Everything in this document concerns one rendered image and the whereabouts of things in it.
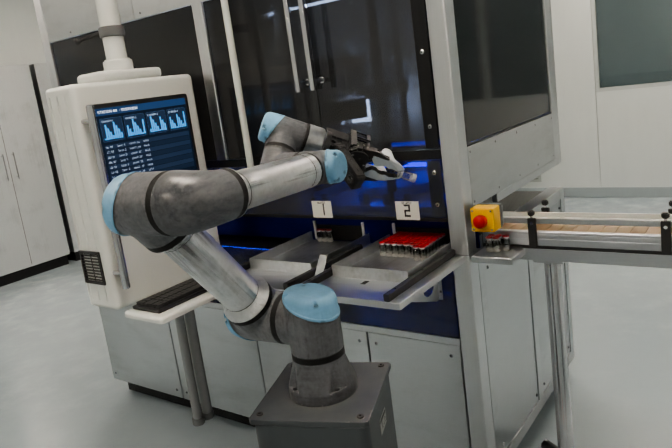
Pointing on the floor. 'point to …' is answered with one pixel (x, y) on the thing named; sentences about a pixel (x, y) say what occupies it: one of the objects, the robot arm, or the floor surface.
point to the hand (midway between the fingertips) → (397, 173)
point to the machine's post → (457, 188)
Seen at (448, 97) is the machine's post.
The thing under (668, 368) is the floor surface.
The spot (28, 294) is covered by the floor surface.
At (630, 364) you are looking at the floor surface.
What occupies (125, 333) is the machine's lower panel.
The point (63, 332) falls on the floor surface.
